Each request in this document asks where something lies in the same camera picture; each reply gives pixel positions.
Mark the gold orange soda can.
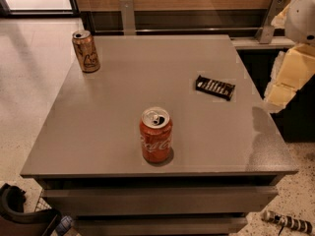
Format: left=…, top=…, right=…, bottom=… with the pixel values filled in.
left=72, top=29, right=100, bottom=73

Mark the grey wall shelf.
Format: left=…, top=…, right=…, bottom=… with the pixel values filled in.
left=230, top=36, right=294, bottom=50

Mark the red coca-cola can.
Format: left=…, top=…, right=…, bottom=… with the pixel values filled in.
left=139, top=107, right=173, bottom=163

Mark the grey cabinet upper drawer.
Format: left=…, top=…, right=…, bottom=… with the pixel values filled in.
left=44, top=186, right=278, bottom=216

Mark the blue cap object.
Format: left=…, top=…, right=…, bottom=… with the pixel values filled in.
left=55, top=216, right=73, bottom=236

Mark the black rxbar chocolate bar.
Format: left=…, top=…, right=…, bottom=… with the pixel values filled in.
left=195, top=76, right=235, bottom=101

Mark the grey metal bracket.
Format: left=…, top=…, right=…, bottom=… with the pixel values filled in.
left=119, top=0, right=136, bottom=35
left=255, top=0, right=287, bottom=43

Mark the black curved robot base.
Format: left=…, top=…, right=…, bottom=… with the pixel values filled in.
left=0, top=183, right=61, bottom=236

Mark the left grey metal bracket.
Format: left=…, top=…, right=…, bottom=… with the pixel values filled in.
left=119, top=0, right=136, bottom=35

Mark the grey cabinet drawer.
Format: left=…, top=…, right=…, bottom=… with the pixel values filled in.
left=74, top=217, right=247, bottom=236
left=44, top=186, right=278, bottom=216

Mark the right grey metal bracket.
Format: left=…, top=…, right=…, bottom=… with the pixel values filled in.
left=255, top=0, right=287, bottom=43

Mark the black white striped handle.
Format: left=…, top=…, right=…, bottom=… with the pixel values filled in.
left=261, top=210, right=315, bottom=236

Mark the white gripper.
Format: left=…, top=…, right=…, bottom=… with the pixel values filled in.
left=264, top=0, right=315, bottom=108

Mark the grey cabinet lower drawer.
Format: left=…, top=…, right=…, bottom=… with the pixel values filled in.
left=74, top=217, right=247, bottom=236

